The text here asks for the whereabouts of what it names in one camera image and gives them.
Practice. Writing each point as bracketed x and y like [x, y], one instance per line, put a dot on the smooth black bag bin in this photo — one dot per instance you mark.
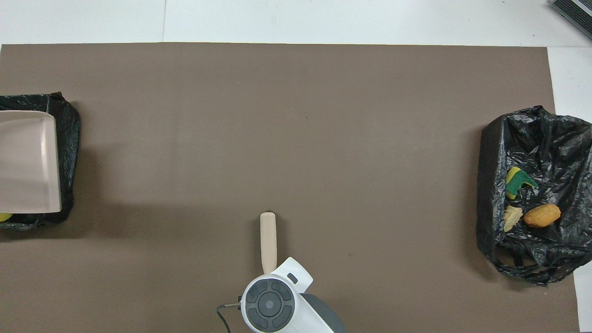
[69, 138]

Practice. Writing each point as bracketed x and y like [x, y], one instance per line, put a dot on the brown table mat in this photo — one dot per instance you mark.
[277, 138]

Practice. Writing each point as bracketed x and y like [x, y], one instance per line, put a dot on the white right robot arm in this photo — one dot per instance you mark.
[277, 300]

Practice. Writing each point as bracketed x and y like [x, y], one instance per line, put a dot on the yellow rectangular sponge piece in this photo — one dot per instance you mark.
[3, 216]

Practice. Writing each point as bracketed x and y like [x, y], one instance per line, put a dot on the beige plastic dustpan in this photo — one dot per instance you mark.
[27, 162]

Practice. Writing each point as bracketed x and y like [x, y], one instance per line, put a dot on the brown oval toy bun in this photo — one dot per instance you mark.
[542, 215]

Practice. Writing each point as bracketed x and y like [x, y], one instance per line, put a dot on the dark grey ribbed device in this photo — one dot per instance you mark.
[573, 16]

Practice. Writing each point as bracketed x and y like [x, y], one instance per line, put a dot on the beige brush with black bristles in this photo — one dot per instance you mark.
[268, 240]

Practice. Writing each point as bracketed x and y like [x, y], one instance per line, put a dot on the green and yellow sponge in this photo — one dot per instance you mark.
[517, 182]

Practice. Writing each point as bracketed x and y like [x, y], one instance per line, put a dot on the open crumpled black bag bin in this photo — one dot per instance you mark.
[555, 138]

